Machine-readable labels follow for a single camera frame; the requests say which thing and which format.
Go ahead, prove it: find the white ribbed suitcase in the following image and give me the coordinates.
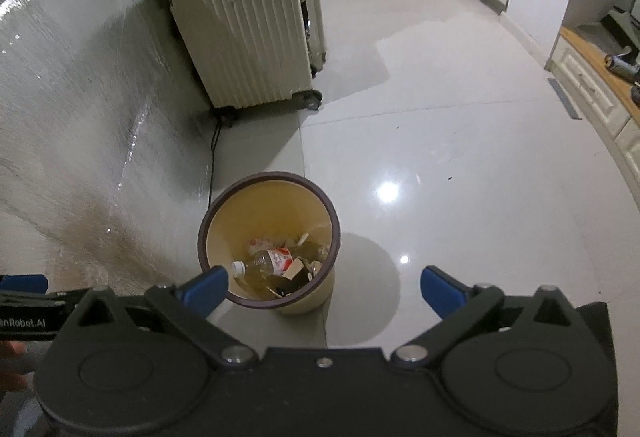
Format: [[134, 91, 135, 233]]
[[164, 0, 329, 126]]

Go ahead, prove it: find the spray can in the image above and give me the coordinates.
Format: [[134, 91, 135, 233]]
[[603, 47, 637, 79]]

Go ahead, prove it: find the red-print white plastic bag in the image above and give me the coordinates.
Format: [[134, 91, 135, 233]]
[[248, 237, 289, 255]]

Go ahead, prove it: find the yellow trash bin brown rim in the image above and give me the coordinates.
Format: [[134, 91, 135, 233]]
[[198, 172, 342, 316]]

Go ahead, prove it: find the clear plastic bottle red label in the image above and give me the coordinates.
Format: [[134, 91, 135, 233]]
[[230, 247, 295, 278]]

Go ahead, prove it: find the low white drawer cabinet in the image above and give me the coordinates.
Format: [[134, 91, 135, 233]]
[[544, 24, 640, 238]]

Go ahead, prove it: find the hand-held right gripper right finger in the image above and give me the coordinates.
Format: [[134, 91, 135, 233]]
[[390, 266, 576, 370]]

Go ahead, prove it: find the person's left hand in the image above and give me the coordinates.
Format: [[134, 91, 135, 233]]
[[0, 340, 29, 392]]

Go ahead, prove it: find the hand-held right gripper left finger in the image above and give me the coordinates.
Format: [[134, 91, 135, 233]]
[[75, 266, 258, 370]]

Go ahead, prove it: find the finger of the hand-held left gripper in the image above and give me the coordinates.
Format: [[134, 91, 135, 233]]
[[0, 274, 81, 309]]

